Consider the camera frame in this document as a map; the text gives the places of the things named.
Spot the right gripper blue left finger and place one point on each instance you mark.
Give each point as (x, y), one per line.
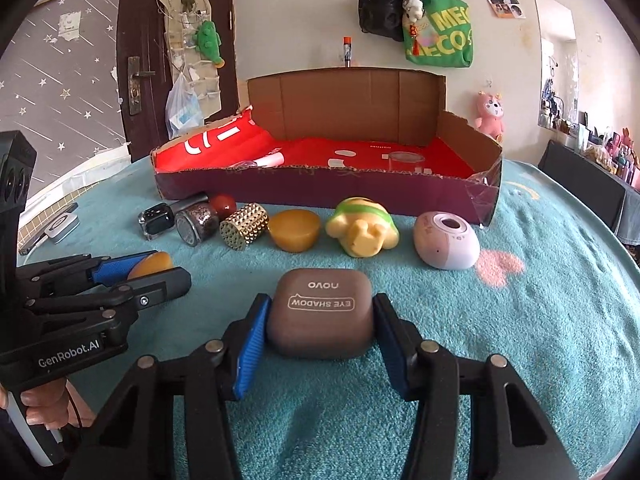
(238, 352)

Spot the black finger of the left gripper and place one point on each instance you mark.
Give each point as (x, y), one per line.
(101, 311)

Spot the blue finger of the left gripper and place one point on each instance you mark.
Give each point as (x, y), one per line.
(69, 276)

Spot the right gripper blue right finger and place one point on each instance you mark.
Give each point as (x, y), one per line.
(408, 358)

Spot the orange round disc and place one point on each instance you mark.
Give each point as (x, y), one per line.
(151, 264)

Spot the brown eye shadow case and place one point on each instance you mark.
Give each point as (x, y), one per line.
(322, 314)

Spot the pink round device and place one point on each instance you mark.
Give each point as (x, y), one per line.
(445, 241)

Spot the gold studded cylinder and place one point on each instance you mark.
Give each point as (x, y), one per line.
(244, 226)

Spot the black nail polish bottle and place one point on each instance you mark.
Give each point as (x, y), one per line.
(161, 217)

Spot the glitter bottle red cap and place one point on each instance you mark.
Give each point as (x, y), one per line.
(197, 218)

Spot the amber bowl-shaped soap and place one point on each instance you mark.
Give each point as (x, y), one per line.
(294, 230)

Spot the yellow green toy figure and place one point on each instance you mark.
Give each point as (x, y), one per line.
(362, 227)

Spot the left hand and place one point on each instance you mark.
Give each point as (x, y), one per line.
(56, 405)

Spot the white square charger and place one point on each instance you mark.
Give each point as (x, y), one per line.
(61, 227)

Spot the teal fluffy blanket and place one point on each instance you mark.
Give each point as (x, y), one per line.
(158, 360)

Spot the pink nail polish bottle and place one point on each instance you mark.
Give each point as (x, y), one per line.
(275, 159)

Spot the clear plastic cup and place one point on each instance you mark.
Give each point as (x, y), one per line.
(403, 157)

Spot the white plastic bag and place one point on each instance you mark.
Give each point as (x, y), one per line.
(182, 111)

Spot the cardboard box red lining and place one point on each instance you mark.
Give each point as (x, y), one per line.
(332, 127)

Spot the dark brown door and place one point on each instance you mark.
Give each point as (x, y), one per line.
(140, 32)

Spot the pink plush toy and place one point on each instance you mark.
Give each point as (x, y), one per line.
(490, 114)

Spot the dark cluttered side table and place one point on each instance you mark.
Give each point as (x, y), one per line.
(612, 200)

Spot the green plush toy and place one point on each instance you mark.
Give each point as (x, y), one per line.
(207, 41)

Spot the beige hanging organizer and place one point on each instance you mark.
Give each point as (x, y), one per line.
(180, 25)

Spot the orange capped tube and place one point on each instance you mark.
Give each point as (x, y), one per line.
(347, 51)

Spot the green tote bag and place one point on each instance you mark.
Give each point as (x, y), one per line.
(443, 38)

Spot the black backpack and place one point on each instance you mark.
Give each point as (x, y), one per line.
(381, 18)

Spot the brass door handle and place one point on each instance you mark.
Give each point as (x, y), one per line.
(135, 74)

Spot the white dog plush keychain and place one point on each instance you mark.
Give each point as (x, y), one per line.
(413, 12)

